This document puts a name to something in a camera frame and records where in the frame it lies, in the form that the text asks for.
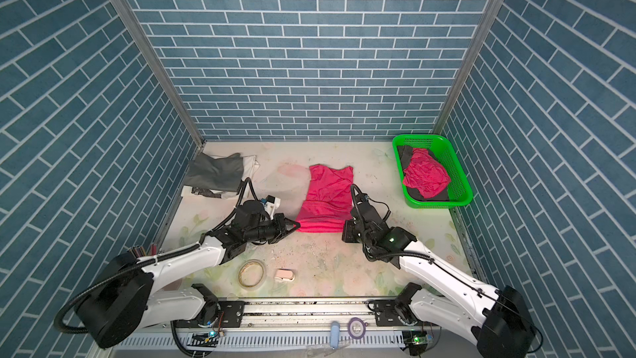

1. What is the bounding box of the left circuit board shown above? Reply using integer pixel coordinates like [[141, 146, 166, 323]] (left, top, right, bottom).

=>
[[188, 331, 220, 349]]

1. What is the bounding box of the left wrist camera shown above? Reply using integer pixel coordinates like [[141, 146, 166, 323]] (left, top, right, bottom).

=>
[[262, 195, 281, 217]]

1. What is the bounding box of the cup of coloured pencils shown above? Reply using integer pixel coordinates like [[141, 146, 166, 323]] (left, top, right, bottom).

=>
[[129, 244, 157, 258]]

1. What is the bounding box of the folded grey t shirt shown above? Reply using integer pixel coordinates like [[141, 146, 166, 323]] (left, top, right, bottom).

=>
[[184, 152, 244, 192]]

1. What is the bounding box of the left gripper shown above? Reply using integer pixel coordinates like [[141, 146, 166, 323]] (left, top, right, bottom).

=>
[[244, 213, 302, 245]]

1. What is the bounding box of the left black corrugated cable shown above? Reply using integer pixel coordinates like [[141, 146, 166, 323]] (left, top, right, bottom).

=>
[[53, 176, 259, 358]]

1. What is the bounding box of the right circuit board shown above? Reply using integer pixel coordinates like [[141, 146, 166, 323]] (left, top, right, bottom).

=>
[[401, 331, 429, 357]]

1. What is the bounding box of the pink eraser block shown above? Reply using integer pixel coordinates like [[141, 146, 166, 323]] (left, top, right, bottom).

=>
[[274, 268, 295, 282]]

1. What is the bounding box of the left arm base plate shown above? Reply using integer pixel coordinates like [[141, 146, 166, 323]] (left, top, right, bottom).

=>
[[176, 301, 245, 330]]

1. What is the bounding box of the dark grey shirt in basket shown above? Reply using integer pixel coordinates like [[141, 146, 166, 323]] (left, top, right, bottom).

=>
[[397, 145, 451, 203]]

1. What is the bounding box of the green plastic basket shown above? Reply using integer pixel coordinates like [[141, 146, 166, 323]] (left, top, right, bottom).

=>
[[392, 134, 474, 209]]

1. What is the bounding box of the circuit board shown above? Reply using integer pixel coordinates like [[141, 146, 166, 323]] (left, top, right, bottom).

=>
[[401, 331, 429, 357], [188, 331, 220, 349]]

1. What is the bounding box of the magenta t shirt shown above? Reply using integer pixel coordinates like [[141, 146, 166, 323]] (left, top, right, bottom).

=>
[[401, 148, 452, 200], [296, 165, 354, 234]]

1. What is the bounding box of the purple tape ring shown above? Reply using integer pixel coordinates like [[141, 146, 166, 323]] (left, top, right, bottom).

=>
[[347, 317, 368, 340]]

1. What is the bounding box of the blue white small bottle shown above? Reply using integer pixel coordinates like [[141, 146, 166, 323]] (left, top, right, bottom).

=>
[[329, 322, 341, 350]]

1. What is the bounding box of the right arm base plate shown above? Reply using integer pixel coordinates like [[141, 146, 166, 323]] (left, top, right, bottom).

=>
[[366, 299, 436, 328]]

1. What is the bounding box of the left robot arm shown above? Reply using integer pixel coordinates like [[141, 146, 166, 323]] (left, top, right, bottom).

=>
[[56, 200, 301, 348]]

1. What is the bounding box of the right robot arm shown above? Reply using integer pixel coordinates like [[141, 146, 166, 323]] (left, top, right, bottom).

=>
[[343, 191, 543, 357]]

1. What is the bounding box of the tape roll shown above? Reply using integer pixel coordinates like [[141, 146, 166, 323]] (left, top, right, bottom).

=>
[[238, 260, 267, 290]]

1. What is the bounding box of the aluminium rail frame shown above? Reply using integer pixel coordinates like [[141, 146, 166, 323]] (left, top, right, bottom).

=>
[[103, 297, 447, 357]]

